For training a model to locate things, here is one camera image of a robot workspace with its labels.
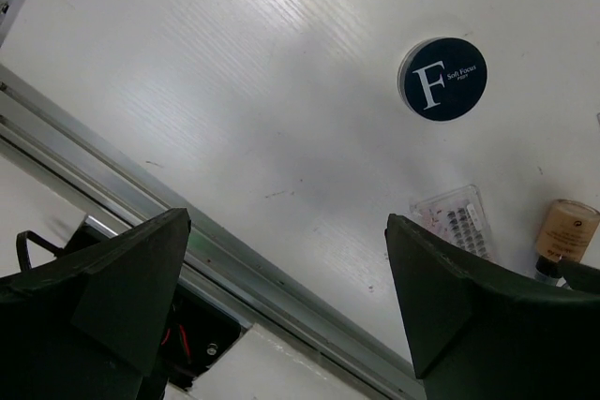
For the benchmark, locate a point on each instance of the beige foundation bottle left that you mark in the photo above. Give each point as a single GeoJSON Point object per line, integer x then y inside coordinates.
{"type": "Point", "coordinates": [566, 233]}

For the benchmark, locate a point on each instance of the aluminium front rail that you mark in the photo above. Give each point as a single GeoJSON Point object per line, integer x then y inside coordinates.
{"type": "Point", "coordinates": [217, 264]}

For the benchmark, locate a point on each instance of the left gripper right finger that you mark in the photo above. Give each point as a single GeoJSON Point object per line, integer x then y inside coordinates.
{"type": "Point", "coordinates": [478, 331]}

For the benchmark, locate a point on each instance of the white glossy cover plate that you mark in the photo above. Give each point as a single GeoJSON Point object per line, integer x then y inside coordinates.
{"type": "Point", "coordinates": [260, 365]}

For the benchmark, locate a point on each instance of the clear eyelash box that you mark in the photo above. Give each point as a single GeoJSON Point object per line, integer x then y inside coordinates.
{"type": "Point", "coordinates": [458, 217]}

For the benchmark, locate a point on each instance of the navy round powder jar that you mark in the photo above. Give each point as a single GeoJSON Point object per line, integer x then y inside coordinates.
{"type": "Point", "coordinates": [442, 79]}

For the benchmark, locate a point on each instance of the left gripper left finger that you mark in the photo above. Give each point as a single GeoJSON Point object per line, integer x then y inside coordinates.
{"type": "Point", "coordinates": [89, 325]}

